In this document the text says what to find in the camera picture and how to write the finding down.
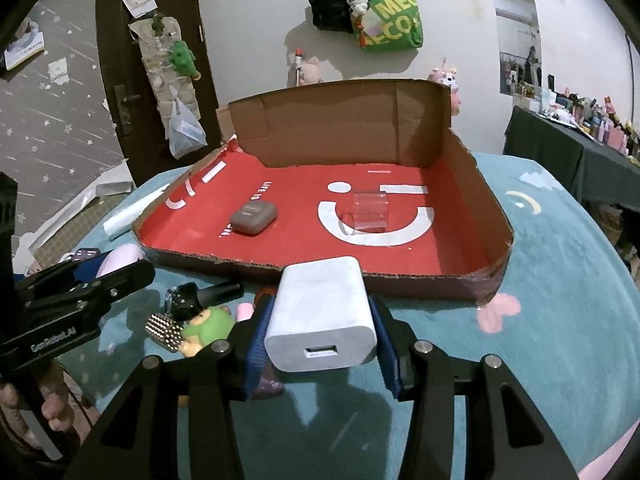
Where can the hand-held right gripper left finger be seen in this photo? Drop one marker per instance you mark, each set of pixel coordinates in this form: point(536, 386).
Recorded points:
point(257, 345)

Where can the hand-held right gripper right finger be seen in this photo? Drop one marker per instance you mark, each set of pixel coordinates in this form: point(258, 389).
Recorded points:
point(389, 360)

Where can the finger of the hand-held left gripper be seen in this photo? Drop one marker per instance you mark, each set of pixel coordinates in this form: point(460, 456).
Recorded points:
point(125, 280)
point(55, 280)

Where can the pink oval case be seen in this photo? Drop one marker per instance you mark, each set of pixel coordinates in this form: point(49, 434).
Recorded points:
point(122, 255)

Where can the black nail polish bottle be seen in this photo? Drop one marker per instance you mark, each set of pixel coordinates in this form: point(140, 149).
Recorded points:
point(220, 294)

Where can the white charger adapter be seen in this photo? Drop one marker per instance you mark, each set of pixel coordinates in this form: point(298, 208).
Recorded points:
point(320, 310)

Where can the cardboard box with red inside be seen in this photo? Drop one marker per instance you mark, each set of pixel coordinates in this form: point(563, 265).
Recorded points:
point(300, 245)

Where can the person's left hand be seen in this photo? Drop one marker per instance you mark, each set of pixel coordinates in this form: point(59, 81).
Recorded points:
point(52, 410)

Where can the green plush toy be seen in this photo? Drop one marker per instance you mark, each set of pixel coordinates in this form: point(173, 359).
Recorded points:
point(207, 327)

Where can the white plastic bag roll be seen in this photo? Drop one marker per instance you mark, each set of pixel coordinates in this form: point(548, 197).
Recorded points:
point(127, 220)

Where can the silver wrapping sheet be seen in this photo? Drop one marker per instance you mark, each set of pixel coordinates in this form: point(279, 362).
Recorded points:
point(65, 210)

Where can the brown earbuds case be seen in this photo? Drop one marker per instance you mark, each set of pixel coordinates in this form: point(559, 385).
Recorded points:
point(252, 218)

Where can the clear acrylic box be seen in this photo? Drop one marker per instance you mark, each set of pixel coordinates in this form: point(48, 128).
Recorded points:
point(366, 212)

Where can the clear plastic bag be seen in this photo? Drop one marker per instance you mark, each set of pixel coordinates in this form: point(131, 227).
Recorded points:
point(185, 132)

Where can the beige hanging organizer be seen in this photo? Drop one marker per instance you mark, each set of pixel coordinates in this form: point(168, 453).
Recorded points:
point(155, 75)

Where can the green frog toy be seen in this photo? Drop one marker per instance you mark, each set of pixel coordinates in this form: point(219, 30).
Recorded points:
point(182, 57)

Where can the dark brown door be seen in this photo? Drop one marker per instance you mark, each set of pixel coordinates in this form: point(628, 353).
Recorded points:
point(115, 50)

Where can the white book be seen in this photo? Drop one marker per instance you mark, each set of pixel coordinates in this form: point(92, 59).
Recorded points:
point(24, 42)

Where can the dark cloth-covered table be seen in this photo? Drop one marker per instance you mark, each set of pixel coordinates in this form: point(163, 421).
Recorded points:
point(545, 145)

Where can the white stick with red tip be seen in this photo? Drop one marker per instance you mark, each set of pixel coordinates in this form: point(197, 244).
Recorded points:
point(298, 67)

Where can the pink plush toy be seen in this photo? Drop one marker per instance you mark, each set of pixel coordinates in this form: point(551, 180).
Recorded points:
point(312, 71)

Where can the pink cow plush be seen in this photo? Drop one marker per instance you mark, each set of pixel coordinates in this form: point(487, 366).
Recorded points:
point(445, 80)

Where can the row of cosmetics bottles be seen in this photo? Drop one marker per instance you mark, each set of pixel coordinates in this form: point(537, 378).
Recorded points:
point(590, 115)

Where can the hanging dark clothes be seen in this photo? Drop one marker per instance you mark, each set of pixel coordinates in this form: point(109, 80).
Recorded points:
point(532, 65)

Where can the green tote bag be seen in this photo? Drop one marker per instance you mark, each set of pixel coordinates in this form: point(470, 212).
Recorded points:
point(397, 17)

